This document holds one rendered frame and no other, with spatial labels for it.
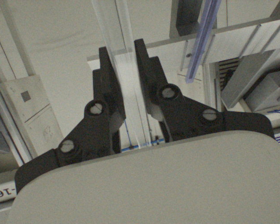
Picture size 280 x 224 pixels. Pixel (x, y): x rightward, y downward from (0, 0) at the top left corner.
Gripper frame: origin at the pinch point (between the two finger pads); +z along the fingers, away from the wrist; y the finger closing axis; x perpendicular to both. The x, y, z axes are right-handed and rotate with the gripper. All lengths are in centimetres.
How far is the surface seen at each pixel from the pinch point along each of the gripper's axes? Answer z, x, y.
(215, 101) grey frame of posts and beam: 26, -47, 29
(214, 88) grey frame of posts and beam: 29, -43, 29
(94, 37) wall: 166, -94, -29
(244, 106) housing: 19, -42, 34
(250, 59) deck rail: 23.6, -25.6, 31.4
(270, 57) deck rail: 19.2, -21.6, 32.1
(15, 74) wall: 149, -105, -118
